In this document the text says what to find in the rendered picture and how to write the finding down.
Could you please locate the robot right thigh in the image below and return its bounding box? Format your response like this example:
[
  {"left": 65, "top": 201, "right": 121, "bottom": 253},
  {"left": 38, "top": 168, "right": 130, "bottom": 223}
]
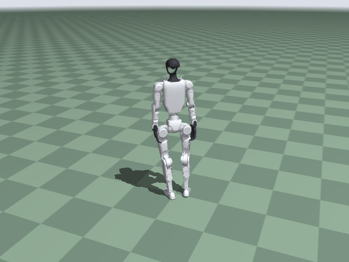
[{"left": 180, "top": 123, "right": 191, "bottom": 165}]

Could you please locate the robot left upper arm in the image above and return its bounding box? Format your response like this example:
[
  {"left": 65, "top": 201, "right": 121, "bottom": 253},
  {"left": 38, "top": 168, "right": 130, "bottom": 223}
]
[{"left": 153, "top": 82, "right": 164, "bottom": 110}]

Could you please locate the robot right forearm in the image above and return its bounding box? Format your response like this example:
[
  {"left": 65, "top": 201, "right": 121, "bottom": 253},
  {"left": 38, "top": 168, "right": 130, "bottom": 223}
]
[{"left": 188, "top": 104, "right": 197, "bottom": 125}]

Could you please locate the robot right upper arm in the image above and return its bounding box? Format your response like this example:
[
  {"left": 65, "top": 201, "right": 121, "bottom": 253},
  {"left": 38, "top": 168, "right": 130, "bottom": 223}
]
[{"left": 184, "top": 80, "right": 194, "bottom": 107}]

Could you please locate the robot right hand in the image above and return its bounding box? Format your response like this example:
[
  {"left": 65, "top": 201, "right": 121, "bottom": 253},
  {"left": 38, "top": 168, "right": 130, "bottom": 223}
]
[{"left": 189, "top": 121, "right": 197, "bottom": 141}]

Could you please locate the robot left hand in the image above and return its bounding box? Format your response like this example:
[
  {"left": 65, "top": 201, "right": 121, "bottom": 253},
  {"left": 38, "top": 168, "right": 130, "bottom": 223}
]
[{"left": 152, "top": 125, "right": 162, "bottom": 143}]

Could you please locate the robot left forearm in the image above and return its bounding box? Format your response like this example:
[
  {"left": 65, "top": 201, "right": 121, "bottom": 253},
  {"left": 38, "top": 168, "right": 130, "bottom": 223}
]
[{"left": 152, "top": 104, "right": 159, "bottom": 128}]

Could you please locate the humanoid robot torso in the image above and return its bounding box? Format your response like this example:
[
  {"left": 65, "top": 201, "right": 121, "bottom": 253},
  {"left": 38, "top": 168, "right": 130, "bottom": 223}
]
[{"left": 161, "top": 77, "right": 186, "bottom": 133}]

